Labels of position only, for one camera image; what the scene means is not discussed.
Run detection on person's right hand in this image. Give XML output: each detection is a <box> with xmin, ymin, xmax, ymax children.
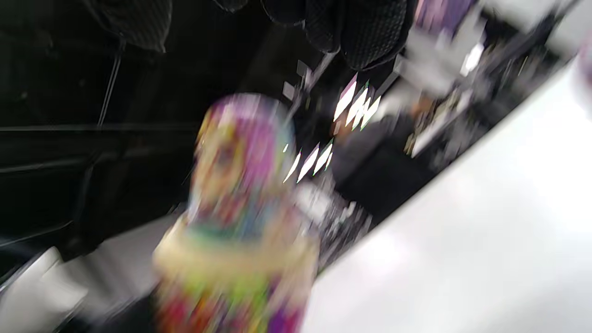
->
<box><xmin>83</xmin><ymin>0</ymin><xmax>414</xmax><ymax>71</ymax></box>

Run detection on person's left hand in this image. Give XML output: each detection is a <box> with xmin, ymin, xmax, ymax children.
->
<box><xmin>99</xmin><ymin>295</ymin><xmax>160</xmax><ymax>333</ymax></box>

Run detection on largest pink-purple Russian doll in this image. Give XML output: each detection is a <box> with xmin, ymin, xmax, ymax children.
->
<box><xmin>153</xmin><ymin>217</ymin><xmax>321</xmax><ymax>333</ymax></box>

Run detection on light blue Russian doll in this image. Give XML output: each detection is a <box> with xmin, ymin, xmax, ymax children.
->
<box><xmin>189</xmin><ymin>94</ymin><xmax>297</xmax><ymax>241</ymax></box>

